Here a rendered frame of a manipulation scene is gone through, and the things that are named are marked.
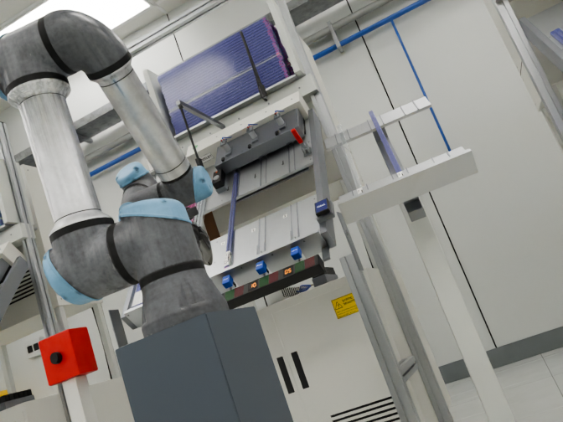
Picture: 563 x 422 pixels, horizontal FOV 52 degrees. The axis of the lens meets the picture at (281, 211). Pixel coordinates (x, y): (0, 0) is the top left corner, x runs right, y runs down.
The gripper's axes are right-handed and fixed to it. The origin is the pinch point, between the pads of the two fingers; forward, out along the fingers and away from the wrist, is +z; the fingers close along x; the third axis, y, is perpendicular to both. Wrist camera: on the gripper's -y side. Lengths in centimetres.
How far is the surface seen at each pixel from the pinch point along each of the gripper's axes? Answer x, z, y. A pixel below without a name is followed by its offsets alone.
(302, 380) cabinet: -1, 57, 3
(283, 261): 16.6, 12.7, -2.4
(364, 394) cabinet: 17, 63, 11
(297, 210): 23.3, 9.8, -18.4
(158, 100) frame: -25, -14, -96
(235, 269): 3.4, 8.6, -2.4
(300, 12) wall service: 22, 31, -250
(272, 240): 14.7, 9.9, -9.7
